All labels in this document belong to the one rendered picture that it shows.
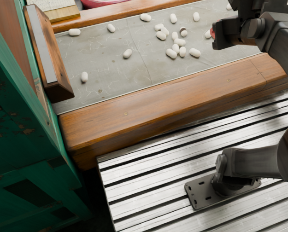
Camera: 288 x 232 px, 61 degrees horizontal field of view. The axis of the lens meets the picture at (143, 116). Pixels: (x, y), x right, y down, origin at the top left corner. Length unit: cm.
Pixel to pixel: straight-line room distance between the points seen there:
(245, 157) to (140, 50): 47
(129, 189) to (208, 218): 21
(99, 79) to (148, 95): 16
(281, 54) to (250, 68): 37
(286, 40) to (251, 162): 22
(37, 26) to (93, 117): 28
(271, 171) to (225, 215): 29
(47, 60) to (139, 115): 26
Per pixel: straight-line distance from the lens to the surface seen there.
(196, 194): 67
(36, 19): 75
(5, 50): 35
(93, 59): 79
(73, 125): 63
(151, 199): 66
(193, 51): 81
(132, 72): 75
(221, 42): 64
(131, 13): 92
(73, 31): 85
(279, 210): 76
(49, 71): 62
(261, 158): 47
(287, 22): 48
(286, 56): 44
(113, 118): 63
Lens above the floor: 132
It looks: 60 degrees down
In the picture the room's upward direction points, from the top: 6 degrees clockwise
